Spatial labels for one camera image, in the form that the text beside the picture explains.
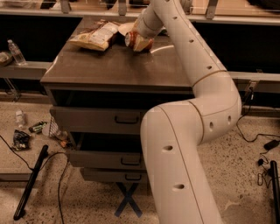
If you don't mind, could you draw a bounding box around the red coke can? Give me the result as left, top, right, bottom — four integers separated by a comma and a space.
125, 32, 140, 51

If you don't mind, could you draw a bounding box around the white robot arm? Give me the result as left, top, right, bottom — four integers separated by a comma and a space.
136, 0, 242, 224

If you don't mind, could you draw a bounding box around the white paper bowl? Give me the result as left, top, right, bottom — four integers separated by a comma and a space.
118, 23, 135, 37

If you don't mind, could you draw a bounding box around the green can on floor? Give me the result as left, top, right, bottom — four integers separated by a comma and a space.
28, 121, 47, 133

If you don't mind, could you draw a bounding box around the small bowl on ledge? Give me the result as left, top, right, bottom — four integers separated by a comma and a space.
0, 52, 13, 67

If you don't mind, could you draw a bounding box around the yellow white chip bag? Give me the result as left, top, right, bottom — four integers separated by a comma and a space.
69, 19, 120, 52

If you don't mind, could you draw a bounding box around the grey drawer cabinet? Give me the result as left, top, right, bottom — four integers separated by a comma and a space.
40, 16, 211, 186

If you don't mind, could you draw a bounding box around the top grey drawer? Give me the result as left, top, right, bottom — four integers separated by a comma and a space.
50, 107, 144, 135

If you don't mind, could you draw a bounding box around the grey drawer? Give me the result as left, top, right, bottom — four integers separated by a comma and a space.
50, 107, 144, 135
80, 168, 148, 184
67, 133, 145, 170

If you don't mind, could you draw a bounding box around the middle grey drawer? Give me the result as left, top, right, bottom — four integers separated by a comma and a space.
67, 133, 145, 170

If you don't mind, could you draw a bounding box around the clear plastic water bottle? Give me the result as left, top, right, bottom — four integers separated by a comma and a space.
8, 39, 27, 66

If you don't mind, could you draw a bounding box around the bottom grey drawer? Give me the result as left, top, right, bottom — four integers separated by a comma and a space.
80, 168, 148, 184

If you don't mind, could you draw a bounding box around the plastic bottle on floor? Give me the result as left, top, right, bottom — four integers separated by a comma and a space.
15, 109, 25, 128

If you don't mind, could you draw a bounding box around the dark snack bag on floor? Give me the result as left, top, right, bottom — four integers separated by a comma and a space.
12, 129, 31, 151

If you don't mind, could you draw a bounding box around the black bar left floor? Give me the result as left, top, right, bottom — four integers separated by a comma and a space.
13, 145, 48, 221

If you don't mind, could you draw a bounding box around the black bar floor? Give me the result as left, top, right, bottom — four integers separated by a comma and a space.
269, 160, 280, 224
13, 145, 48, 221

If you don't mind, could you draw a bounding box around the black power adapter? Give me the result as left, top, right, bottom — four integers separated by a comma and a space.
263, 140, 279, 151

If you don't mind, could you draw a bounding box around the black bar right floor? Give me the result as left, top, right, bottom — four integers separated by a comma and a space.
269, 160, 280, 224

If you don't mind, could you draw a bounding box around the wire mesh basket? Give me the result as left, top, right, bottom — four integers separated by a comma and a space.
48, 116, 67, 141

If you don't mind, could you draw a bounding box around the black cable left floor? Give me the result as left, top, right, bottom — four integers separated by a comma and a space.
0, 134, 71, 224

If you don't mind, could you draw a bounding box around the black cable floor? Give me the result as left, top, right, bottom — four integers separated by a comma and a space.
0, 134, 71, 224
235, 87, 280, 187

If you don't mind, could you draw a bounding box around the black cable right floor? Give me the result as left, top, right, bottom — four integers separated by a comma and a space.
235, 87, 280, 187

